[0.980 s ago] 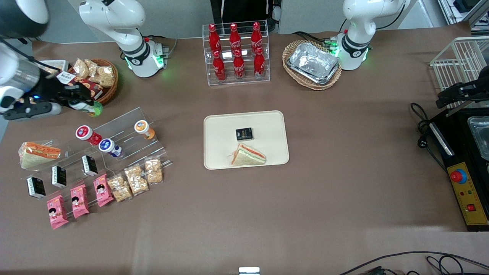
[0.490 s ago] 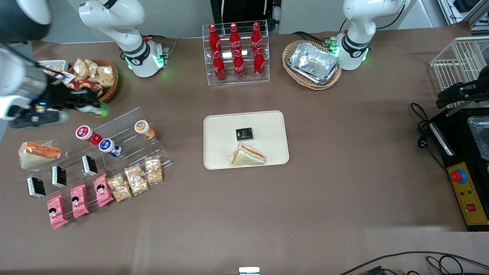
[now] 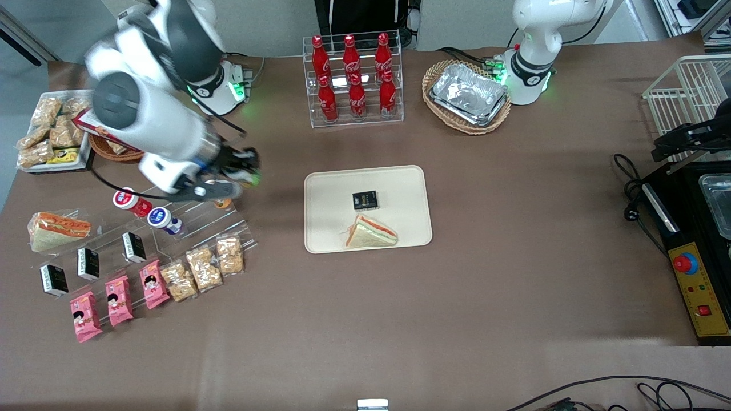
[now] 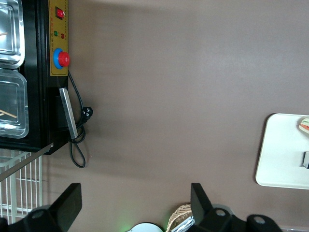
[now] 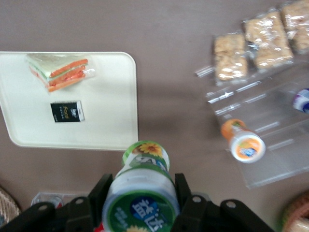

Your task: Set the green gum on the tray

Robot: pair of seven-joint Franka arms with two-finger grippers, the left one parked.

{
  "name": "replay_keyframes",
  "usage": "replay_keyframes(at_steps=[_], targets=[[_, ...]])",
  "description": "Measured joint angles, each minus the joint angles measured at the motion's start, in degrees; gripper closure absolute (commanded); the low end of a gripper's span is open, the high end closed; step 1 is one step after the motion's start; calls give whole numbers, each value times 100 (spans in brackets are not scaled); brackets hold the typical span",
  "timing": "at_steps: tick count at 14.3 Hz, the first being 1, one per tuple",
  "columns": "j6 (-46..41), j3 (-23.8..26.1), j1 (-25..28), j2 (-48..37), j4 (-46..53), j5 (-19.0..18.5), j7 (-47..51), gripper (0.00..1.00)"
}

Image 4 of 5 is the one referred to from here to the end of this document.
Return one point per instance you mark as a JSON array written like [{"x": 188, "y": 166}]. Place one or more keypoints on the black sealing machine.
[{"x": 41, "y": 96}]

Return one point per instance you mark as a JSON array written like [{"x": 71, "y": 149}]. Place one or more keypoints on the wicker basket with foil trays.
[{"x": 179, "y": 213}]

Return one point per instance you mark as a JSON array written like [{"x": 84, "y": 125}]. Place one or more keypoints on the wooden stick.
[
  {"x": 7, "y": 113},
  {"x": 3, "y": 33}
]

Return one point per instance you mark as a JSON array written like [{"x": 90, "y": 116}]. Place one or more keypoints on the steel food container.
[
  {"x": 10, "y": 31},
  {"x": 12, "y": 104}
]

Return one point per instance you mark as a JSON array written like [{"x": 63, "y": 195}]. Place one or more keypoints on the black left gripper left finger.
[{"x": 67, "y": 205}]

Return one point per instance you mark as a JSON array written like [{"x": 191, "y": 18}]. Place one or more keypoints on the cream plastic tray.
[{"x": 277, "y": 157}]

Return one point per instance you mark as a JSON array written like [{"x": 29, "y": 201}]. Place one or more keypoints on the wrapped triangle sandwich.
[{"x": 304, "y": 125}]

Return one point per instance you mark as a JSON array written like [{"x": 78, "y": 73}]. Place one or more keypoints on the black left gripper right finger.
[{"x": 201, "y": 207}]

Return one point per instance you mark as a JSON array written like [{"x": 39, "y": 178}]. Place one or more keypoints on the red rocker switch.
[{"x": 60, "y": 13}]

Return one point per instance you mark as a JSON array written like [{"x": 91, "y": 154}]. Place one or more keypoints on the silver machine lever bar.
[{"x": 24, "y": 164}]

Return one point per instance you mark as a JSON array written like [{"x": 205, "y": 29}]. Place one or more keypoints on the black gum box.
[{"x": 305, "y": 160}]

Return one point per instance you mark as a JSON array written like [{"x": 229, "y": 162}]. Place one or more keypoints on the red emergency stop button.
[{"x": 62, "y": 59}]

